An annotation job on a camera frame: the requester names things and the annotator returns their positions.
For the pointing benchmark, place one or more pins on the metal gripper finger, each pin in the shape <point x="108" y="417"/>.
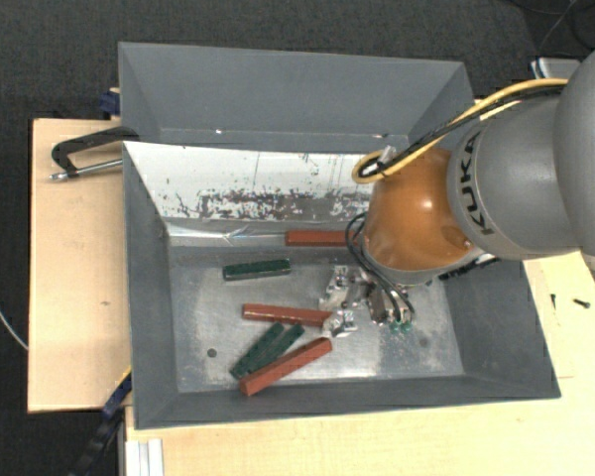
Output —
<point x="342" y="323"/>
<point x="341" y="286"/>

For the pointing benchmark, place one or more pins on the dark green flat block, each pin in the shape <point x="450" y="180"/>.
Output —
<point x="256" y="269"/>
<point x="280" y="348"/>
<point x="257" y="349"/>

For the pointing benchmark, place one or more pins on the red-brown flat block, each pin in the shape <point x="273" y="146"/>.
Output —
<point x="287" y="365"/>
<point x="282" y="314"/>
<point x="317" y="238"/>

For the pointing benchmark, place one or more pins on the pale wood flat board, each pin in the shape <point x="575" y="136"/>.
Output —
<point x="74" y="266"/>

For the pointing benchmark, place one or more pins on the small black screw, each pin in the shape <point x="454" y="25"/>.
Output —
<point x="582" y="303"/>

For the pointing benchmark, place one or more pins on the grey metal bin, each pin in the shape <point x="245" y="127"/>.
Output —
<point x="277" y="92"/>

